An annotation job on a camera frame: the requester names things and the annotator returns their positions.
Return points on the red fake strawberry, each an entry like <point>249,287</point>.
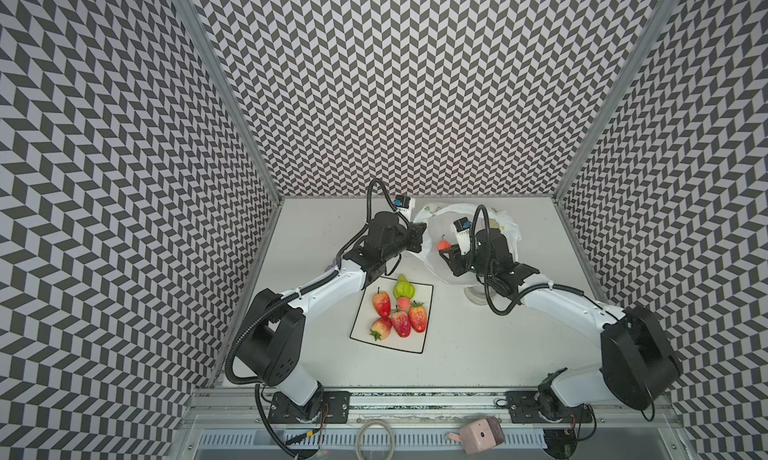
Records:
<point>381,329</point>
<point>382,304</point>
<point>418,317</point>
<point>401,323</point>

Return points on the small red fake fruit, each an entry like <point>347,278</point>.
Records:
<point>443,245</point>

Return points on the pink box device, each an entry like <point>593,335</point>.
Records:
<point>480,435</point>

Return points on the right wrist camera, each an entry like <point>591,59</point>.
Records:
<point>462,229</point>

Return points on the pink fake peach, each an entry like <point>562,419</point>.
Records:
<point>404,304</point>

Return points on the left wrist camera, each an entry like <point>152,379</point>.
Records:
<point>404,205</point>

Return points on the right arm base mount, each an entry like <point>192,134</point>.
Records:
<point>534,407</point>

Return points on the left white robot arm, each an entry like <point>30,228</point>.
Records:
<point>269,342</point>

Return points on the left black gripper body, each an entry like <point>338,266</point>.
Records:
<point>398,248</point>

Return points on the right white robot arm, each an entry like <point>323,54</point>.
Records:
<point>636,360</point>

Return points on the white plastic bag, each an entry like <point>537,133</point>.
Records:
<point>439,219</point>

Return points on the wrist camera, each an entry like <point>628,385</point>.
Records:
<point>404,205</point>
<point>462,229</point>

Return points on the aluminium front rail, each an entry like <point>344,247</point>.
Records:
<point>399,407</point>

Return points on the green fake pear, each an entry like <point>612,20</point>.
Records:
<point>403,288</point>

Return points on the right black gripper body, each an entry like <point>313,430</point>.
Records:
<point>458,259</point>

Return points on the clear tape roll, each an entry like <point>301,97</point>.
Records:
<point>478,295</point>

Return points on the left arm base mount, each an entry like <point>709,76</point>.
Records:
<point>309,407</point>

